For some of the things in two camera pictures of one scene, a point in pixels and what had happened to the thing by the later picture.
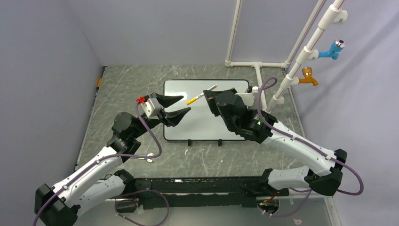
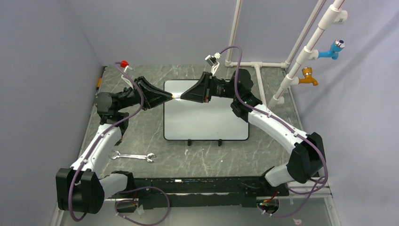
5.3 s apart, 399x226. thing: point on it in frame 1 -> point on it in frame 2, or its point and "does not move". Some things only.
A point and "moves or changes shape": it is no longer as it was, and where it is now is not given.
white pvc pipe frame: [328, 18] does not move
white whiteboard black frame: [199, 122] moves or changes shape
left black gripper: [172, 118] -> [152, 95]
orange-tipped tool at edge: [99, 82] does not move
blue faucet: [337, 46] does not move
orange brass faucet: [307, 71] does not move
